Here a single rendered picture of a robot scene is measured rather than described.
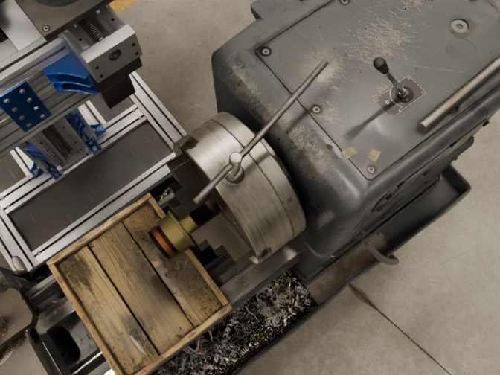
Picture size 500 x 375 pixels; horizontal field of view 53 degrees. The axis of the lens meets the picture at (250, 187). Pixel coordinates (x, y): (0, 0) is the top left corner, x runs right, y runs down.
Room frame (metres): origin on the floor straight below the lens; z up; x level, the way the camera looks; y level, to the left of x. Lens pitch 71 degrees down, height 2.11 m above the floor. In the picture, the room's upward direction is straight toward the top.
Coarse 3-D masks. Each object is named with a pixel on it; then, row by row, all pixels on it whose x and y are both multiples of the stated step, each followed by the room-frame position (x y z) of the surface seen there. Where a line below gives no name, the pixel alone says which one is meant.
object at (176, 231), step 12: (168, 216) 0.29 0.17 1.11; (156, 228) 0.26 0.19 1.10; (168, 228) 0.26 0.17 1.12; (180, 228) 0.26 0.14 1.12; (192, 228) 0.26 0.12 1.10; (156, 240) 0.24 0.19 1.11; (168, 240) 0.24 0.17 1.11; (180, 240) 0.24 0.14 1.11; (192, 240) 0.24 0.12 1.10; (168, 252) 0.21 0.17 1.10; (180, 252) 0.22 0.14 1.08
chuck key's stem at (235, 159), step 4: (236, 152) 0.34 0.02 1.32; (232, 156) 0.33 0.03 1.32; (236, 156) 0.33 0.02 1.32; (240, 156) 0.33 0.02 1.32; (232, 160) 0.33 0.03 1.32; (236, 160) 0.33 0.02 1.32; (240, 160) 0.33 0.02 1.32; (232, 164) 0.32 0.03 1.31; (236, 164) 0.32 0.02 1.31; (240, 164) 0.33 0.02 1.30; (236, 168) 0.32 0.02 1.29; (232, 172) 0.32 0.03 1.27; (236, 172) 0.32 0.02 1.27
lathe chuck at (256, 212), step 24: (216, 144) 0.40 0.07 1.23; (240, 144) 0.39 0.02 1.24; (216, 168) 0.34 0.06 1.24; (216, 192) 0.31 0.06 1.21; (240, 192) 0.30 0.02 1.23; (264, 192) 0.30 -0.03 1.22; (240, 216) 0.26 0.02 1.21; (264, 216) 0.26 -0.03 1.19; (264, 240) 0.23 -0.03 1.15; (288, 240) 0.24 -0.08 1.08
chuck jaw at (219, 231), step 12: (216, 216) 0.29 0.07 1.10; (204, 228) 0.26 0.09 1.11; (216, 228) 0.26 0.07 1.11; (228, 228) 0.26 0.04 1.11; (204, 240) 0.24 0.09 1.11; (216, 240) 0.24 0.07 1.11; (228, 240) 0.24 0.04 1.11; (240, 240) 0.24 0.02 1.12; (216, 252) 0.21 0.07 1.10; (228, 252) 0.21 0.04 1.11; (240, 252) 0.21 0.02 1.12; (252, 252) 0.22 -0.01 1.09; (264, 252) 0.21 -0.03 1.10
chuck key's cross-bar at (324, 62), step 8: (320, 64) 0.49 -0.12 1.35; (312, 72) 0.48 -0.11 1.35; (320, 72) 0.48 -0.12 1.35; (304, 80) 0.47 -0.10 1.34; (312, 80) 0.47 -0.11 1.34; (304, 88) 0.45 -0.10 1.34; (296, 96) 0.44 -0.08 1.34; (288, 104) 0.43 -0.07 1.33; (280, 112) 0.41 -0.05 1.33; (272, 120) 0.40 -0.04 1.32; (264, 128) 0.39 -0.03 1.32; (256, 136) 0.38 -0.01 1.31; (248, 144) 0.36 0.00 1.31; (256, 144) 0.36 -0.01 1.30; (240, 152) 0.35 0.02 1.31; (248, 152) 0.35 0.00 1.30; (224, 168) 0.32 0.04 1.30; (232, 168) 0.32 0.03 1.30; (216, 176) 0.30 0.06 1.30; (224, 176) 0.30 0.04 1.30; (208, 184) 0.29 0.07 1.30; (216, 184) 0.29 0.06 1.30; (200, 192) 0.27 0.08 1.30; (208, 192) 0.27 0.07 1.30; (200, 200) 0.26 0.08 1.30
